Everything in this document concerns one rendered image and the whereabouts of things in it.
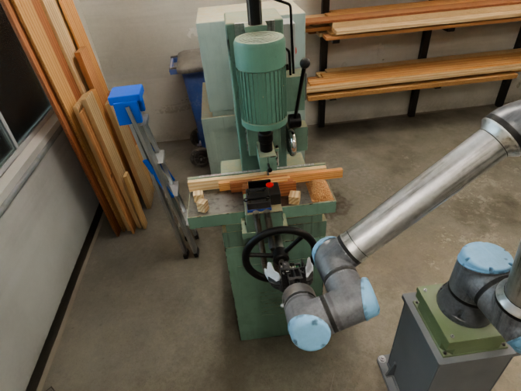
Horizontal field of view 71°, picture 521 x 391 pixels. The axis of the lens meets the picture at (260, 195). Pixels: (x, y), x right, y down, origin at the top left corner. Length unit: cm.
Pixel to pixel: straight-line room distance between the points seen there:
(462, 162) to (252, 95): 71
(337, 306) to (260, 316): 111
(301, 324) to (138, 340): 153
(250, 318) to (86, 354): 93
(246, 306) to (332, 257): 100
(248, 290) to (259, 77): 99
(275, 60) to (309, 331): 84
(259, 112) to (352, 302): 74
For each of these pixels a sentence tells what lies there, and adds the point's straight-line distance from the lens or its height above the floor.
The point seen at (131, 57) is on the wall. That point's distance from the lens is 375.
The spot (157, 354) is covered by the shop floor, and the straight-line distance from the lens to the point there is 220.
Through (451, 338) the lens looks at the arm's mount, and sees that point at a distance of 147.
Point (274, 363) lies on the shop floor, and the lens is 206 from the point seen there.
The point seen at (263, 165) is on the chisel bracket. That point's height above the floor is 103.
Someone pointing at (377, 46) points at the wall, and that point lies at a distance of 397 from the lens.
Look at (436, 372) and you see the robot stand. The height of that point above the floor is 47.
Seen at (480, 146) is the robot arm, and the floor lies 138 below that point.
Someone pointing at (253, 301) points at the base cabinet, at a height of 33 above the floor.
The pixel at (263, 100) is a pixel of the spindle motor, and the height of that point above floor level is 132.
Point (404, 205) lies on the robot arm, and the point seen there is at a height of 125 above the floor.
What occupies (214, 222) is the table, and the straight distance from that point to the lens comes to 148.
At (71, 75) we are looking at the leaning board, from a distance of 280.
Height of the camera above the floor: 182
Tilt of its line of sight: 37 degrees down
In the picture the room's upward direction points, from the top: 5 degrees counter-clockwise
